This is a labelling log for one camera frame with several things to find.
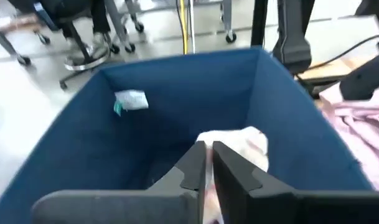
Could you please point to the long yellow white pole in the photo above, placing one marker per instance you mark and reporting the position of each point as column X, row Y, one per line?
column 183, row 28

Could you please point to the lavender shirt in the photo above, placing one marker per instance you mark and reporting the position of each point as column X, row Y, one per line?
column 360, row 133

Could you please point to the white teal bin label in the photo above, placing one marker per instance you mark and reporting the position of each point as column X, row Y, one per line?
column 131, row 99

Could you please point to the white garment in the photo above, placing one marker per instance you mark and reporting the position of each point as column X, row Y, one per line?
column 242, row 141

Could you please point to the black rig post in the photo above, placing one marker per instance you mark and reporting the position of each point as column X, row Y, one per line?
column 259, row 21

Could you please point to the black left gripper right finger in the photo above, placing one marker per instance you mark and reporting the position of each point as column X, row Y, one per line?
column 270, row 208

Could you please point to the black aluminium table frame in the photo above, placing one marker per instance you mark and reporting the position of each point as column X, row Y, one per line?
column 316, row 82

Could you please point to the blue fabric bin white stripe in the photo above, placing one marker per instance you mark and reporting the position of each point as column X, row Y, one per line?
column 183, row 93

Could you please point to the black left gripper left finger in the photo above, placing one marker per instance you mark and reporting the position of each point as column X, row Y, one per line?
column 130, row 208

